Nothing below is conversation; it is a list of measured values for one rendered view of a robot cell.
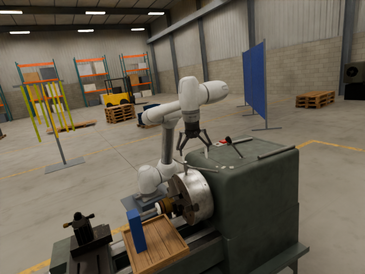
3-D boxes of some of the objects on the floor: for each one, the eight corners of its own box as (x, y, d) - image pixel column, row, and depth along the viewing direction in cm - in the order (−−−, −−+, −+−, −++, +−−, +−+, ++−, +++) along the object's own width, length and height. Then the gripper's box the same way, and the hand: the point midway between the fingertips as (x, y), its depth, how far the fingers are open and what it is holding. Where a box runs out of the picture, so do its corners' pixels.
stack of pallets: (128, 117, 1128) (126, 103, 1108) (137, 118, 1065) (134, 103, 1044) (106, 122, 1052) (102, 108, 1031) (113, 124, 988) (109, 109, 967)
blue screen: (236, 106, 982) (233, 53, 916) (254, 104, 969) (252, 50, 902) (251, 131, 594) (247, 41, 527) (282, 128, 580) (281, 35, 513)
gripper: (168, 125, 101) (173, 166, 108) (216, 118, 103) (219, 159, 111) (167, 122, 108) (172, 160, 115) (212, 115, 110) (214, 153, 118)
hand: (194, 156), depth 113 cm, fingers open, 12 cm apart
